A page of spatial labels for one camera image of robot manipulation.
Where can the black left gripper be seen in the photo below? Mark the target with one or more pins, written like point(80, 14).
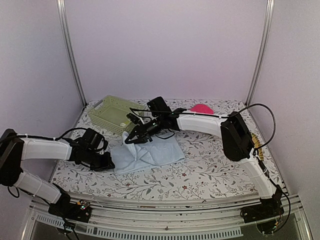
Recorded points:
point(107, 165)

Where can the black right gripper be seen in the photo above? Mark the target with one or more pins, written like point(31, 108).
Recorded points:
point(142, 134)

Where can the green crocodile pattern towel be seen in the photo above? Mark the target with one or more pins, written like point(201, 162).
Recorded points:
point(124, 124)

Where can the light blue towel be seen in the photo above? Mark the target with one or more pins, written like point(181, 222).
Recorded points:
point(161, 151)

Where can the green plastic basket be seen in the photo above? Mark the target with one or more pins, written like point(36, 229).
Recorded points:
point(110, 111)

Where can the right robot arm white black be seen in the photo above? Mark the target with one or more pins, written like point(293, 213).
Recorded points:
point(237, 141)

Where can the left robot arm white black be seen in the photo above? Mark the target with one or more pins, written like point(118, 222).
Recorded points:
point(15, 148)

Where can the pink towel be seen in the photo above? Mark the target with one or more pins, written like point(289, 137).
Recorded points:
point(202, 109)

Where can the yellow woven bamboo tray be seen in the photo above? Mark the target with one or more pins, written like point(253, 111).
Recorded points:
point(257, 150)

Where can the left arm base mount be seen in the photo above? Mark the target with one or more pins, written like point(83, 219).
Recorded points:
point(79, 211)

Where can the aluminium front rail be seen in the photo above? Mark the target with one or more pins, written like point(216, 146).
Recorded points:
point(200, 219)

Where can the left aluminium frame post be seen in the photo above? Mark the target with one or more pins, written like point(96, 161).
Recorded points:
point(62, 13)

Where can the aluminium frame post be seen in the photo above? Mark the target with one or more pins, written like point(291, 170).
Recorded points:
point(268, 17)
point(62, 13)

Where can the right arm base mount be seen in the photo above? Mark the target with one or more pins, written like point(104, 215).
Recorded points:
point(268, 208)

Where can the right aluminium frame post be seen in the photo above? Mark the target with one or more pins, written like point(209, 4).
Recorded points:
point(268, 17)

